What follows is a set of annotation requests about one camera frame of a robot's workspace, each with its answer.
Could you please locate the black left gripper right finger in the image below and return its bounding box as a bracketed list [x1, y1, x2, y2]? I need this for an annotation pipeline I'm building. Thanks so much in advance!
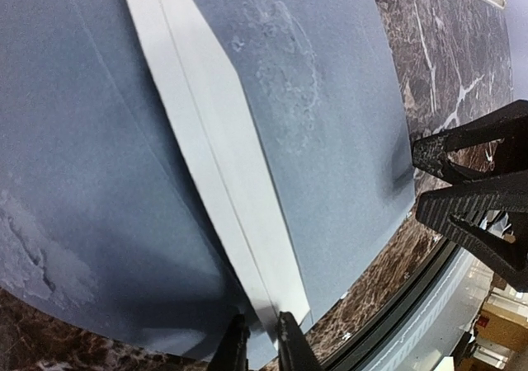
[276, 312, 322, 371]

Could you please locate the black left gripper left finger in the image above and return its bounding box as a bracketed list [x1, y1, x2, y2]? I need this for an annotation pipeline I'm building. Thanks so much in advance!
[209, 314, 250, 371]

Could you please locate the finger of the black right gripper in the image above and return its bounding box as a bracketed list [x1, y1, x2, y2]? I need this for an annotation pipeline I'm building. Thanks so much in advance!
[416, 171, 527, 292]
[412, 100, 527, 185]

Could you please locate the grey paper envelope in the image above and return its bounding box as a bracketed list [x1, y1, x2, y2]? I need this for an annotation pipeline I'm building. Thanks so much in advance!
[1, 0, 415, 367]

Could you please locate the beige lined letter paper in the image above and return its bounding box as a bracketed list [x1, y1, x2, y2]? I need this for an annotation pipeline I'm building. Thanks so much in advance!
[126, 0, 310, 341]

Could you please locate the white slotted cable duct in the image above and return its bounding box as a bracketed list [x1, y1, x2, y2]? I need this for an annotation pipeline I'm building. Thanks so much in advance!
[364, 251, 488, 370]

